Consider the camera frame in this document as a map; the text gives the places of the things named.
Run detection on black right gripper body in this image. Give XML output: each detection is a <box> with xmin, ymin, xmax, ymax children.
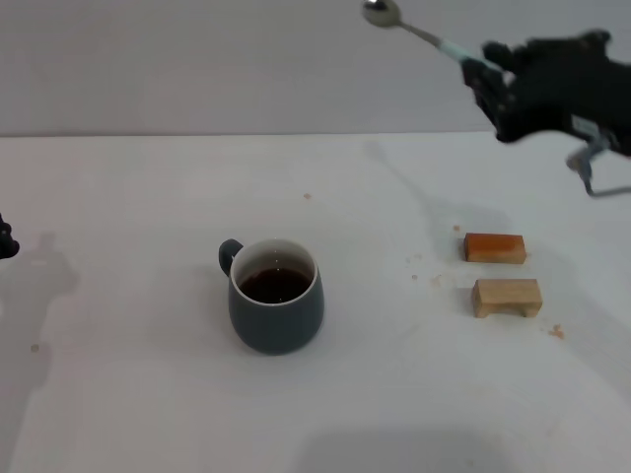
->
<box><xmin>512</xmin><ymin>53</ymin><xmax>631</xmax><ymax>159</ymax></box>

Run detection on blue handled metal spoon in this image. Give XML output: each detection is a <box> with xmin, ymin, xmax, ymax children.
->
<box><xmin>362</xmin><ymin>0</ymin><xmax>502</xmax><ymax>70</ymax></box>

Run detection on grey ceramic cup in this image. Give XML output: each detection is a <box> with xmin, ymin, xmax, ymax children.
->
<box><xmin>218</xmin><ymin>237</ymin><xmax>326</xmax><ymax>356</ymax></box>

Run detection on orange stained wooden block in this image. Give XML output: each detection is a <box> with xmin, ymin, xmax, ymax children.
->
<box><xmin>463</xmin><ymin>233</ymin><xmax>527</xmax><ymax>265</ymax></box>

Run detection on light notched wooden block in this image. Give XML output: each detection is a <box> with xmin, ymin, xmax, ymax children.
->
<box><xmin>471</xmin><ymin>278</ymin><xmax>544</xmax><ymax>320</ymax></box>

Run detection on dark coffee liquid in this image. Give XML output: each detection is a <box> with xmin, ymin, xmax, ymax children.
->
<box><xmin>239</xmin><ymin>267</ymin><xmax>315</xmax><ymax>304</ymax></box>

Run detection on grey gripper cable with connectors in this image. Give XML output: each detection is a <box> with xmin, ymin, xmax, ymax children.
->
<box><xmin>565</xmin><ymin>137</ymin><xmax>631</xmax><ymax>198</ymax></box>

